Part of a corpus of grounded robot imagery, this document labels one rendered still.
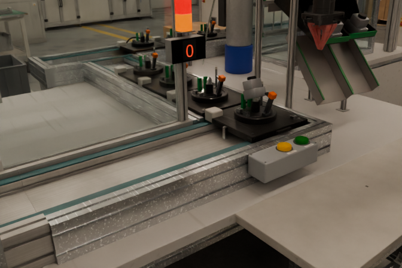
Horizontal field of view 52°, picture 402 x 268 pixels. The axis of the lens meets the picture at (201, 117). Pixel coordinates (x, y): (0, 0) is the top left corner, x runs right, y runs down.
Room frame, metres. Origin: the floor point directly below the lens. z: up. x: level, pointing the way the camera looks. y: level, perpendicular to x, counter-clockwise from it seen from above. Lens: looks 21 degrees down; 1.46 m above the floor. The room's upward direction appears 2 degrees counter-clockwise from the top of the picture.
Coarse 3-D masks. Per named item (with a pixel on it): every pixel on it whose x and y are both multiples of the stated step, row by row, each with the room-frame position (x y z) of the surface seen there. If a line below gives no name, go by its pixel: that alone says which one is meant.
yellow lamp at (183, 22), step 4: (176, 16) 1.23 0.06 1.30; (180, 16) 1.22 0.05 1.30; (184, 16) 1.22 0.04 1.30; (188, 16) 1.23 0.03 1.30; (176, 20) 1.23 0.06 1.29; (180, 20) 1.22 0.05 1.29; (184, 20) 1.22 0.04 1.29; (188, 20) 1.23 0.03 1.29; (176, 24) 1.23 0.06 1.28; (180, 24) 1.22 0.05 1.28; (184, 24) 1.22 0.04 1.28; (188, 24) 1.23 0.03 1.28; (176, 28) 1.23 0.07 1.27; (180, 28) 1.22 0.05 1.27; (184, 28) 1.22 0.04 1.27; (188, 28) 1.22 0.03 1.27
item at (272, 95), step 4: (268, 92) 1.22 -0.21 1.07; (272, 92) 1.19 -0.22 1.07; (268, 96) 1.19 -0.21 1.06; (272, 96) 1.18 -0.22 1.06; (268, 100) 1.20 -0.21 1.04; (272, 100) 1.19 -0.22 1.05; (268, 104) 1.20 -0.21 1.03; (268, 108) 1.20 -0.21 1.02; (264, 112) 1.21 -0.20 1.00; (268, 112) 1.21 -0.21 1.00
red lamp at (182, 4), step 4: (176, 0) 1.23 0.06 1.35; (180, 0) 1.22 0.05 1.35; (184, 0) 1.22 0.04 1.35; (188, 0) 1.23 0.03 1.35; (176, 4) 1.23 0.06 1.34; (180, 4) 1.22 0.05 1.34; (184, 4) 1.22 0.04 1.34; (188, 4) 1.23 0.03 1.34; (176, 8) 1.23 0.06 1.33; (180, 8) 1.22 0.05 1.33; (184, 8) 1.22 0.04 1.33; (188, 8) 1.23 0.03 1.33; (176, 12) 1.23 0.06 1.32; (180, 12) 1.22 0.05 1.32; (184, 12) 1.22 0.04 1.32; (188, 12) 1.23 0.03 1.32
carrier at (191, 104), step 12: (216, 72) 1.52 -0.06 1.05; (204, 84) 1.51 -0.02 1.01; (216, 84) 1.52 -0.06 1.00; (192, 96) 1.44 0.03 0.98; (204, 96) 1.42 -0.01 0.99; (216, 96) 1.41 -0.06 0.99; (228, 96) 1.47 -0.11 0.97; (240, 96) 1.47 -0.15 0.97; (192, 108) 1.35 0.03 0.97; (204, 108) 1.35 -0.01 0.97
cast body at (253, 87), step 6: (252, 78) 1.26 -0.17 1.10; (258, 78) 1.27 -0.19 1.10; (246, 84) 1.26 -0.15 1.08; (252, 84) 1.25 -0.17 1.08; (258, 84) 1.26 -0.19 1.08; (246, 90) 1.26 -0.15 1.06; (252, 90) 1.24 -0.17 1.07; (258, 90) 1.23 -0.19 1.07; (264, 90) 1.24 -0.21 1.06; (246, 96) 1.26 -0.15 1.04; (252, 96) 1.23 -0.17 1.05; (258, 96) 1.22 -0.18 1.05
